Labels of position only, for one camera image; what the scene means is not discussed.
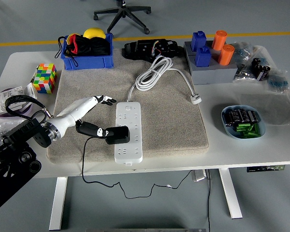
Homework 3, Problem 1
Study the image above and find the black table control panel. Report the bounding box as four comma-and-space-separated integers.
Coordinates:
246, 165, 286, 173

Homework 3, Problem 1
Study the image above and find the large clear plastic bag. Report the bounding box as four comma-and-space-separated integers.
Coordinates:
236, 44, 290, 123

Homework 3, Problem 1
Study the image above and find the clear bag of dark screws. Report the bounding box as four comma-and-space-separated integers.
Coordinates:
232, 64, 256, 83

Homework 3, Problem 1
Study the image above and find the clear bag of blue parts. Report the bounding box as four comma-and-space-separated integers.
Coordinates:
232, 41, 254, 65
265, 69, 290, 94

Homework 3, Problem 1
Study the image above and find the orange cylinder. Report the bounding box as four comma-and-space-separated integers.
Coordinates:
212, 30, 227, 51
218, 44, 235, 66

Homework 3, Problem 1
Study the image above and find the black plug adapter with cord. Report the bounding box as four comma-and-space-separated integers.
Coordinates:
81, 126, 192, 199

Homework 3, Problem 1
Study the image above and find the black electronic device with wires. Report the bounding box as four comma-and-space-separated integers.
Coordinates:
122, 38, 184, 61

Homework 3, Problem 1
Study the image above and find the metal bracket under table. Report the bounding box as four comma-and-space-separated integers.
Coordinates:
191, 170, 208, 182

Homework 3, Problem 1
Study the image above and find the black office chair base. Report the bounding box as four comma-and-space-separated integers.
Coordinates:
93, 0, 152, 35

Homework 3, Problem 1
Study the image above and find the black pouch red yellow trim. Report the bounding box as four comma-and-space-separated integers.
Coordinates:
55, 33, 112, 67

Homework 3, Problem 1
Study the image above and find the blue plastic bin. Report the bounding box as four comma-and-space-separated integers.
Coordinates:
60, 33, 115, 71

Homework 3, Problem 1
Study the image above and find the grey block base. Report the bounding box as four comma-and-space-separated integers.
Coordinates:
183, 40, 239, 85

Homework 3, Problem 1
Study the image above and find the clear bag of black capacitors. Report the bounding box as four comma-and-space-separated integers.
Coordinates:
251, 57, 271, 82

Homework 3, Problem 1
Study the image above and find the white power strip with cord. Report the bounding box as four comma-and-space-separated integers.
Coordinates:
113, 55, 203, 167

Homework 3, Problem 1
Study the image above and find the colourful puzzle cube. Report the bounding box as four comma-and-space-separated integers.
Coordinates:
30, 63, 58, 94

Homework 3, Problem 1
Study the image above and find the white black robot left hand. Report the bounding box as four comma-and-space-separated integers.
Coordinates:
48, 95, 117, 140

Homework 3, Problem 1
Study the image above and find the grey-brown mat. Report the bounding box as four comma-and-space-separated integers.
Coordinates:
46, 47, 210, 164

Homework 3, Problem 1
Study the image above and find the light blue dish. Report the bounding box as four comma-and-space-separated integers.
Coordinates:
221, 104, 267, 140

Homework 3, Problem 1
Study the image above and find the blue block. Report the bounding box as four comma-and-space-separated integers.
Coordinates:
194, 45, 212, 68
190, 30, 207, 49

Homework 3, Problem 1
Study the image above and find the white wall socket panel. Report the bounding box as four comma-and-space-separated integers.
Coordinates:
0, 86, 37, 116

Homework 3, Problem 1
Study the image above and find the black hanging cable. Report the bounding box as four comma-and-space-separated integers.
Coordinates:
207, 169, 212, 232

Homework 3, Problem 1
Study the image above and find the clear bag of silver screws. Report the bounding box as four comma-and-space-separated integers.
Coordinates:
0, 118, 22, 153

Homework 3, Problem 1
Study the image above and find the white table leg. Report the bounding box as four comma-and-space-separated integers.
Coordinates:
49, 177, 68, 231
218, 168, 243, 220

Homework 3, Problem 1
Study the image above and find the yellow ball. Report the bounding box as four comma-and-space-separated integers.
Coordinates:
83, 28, 106, 39

